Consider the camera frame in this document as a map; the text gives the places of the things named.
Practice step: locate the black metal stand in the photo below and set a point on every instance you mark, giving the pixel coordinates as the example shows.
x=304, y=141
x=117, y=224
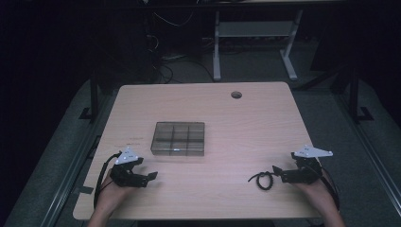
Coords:
x=354, y=94
x=93, y=94

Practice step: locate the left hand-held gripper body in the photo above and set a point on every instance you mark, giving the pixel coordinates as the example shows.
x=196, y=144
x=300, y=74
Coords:
x=126, y=176

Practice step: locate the grey tape strip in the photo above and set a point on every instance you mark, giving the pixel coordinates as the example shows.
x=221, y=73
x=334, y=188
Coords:
x=83, y=190

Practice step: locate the person's right hand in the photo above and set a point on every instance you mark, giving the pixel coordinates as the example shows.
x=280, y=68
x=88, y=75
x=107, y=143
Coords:
x=321, y=195

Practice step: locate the clear plastic compartment box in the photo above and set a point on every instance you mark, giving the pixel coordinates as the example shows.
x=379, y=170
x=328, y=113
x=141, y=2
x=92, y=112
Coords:
x=178, y=138

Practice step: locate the white metal table frame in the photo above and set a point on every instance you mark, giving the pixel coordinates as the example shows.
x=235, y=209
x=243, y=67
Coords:
x=253, y=29

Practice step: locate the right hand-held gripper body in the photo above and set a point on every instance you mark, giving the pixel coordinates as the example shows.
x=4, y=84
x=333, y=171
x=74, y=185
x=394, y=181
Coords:
x=302, y=175

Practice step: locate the grey metal rail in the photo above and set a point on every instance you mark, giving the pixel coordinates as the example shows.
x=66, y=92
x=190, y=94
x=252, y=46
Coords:
x=372, y=151
x=71, y=170

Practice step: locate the person's left hand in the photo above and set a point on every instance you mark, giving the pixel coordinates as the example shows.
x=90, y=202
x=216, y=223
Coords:
x=110, y=197

